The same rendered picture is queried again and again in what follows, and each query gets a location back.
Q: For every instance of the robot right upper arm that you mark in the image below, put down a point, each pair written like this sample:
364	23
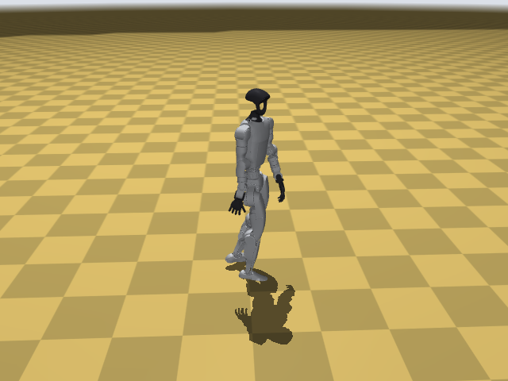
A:
242	135

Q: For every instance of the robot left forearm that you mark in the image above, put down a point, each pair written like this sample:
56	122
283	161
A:
274	164

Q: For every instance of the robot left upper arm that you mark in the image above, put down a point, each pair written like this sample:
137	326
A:
271	148

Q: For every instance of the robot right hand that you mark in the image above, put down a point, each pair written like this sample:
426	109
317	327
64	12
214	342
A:
237	204

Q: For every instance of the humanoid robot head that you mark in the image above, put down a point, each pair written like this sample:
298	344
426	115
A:
257	96

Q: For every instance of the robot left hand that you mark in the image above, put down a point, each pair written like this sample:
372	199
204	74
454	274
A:
279	180

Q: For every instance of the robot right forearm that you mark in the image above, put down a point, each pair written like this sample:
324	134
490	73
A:
241	179

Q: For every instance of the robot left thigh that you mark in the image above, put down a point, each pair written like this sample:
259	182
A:
265	195

